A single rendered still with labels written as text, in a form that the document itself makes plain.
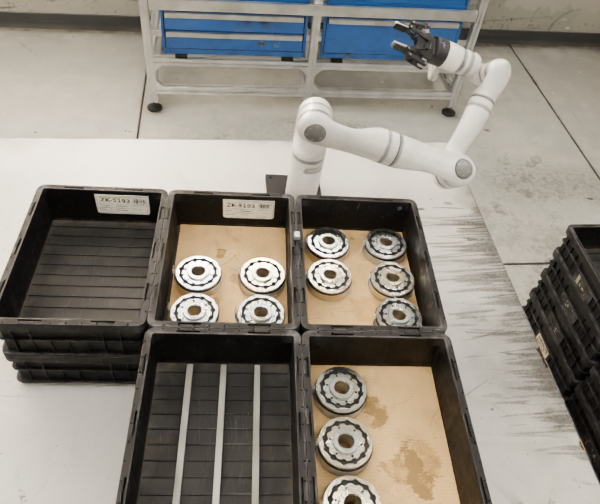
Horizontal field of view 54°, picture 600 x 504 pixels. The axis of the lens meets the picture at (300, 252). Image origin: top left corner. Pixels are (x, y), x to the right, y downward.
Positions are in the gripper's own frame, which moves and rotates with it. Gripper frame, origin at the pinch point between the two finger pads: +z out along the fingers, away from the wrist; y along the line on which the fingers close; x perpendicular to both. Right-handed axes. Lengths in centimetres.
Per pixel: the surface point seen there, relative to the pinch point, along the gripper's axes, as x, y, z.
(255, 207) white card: 10, 55, 28
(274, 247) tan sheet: 11, 64, 21
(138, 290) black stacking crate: 13, 81, 50
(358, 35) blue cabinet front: 115, -93, -33
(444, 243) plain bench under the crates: 16, 48, -30
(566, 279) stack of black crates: 27, 43, -84
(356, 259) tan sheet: 4, 64, 2
